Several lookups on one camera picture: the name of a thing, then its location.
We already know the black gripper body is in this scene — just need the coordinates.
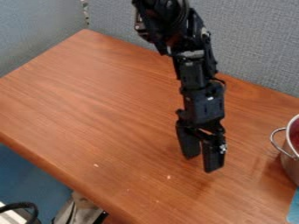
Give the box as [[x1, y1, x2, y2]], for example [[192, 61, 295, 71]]
[[176, 81, 226, 141]]

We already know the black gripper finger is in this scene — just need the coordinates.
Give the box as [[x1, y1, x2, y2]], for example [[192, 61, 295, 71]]
[[175, 121, 202, 159], [202, 136, 227, 173]]

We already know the metal pot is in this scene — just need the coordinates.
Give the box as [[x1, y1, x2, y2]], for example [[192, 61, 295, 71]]
[[270, 114, 299, 186]]

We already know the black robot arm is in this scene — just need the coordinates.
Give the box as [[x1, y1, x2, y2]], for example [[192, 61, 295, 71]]
[[132, 0, 227, 172]]

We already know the red object in pot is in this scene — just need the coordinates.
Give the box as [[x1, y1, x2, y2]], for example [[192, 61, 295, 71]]
[[290, 118, 299, 153]]

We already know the metal table leg bracket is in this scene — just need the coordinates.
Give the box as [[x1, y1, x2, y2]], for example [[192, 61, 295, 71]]
[[51, 192, 108, 224]]

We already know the black cable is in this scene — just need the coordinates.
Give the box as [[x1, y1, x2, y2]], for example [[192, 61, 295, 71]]
[[0, 201, 40, 224]]

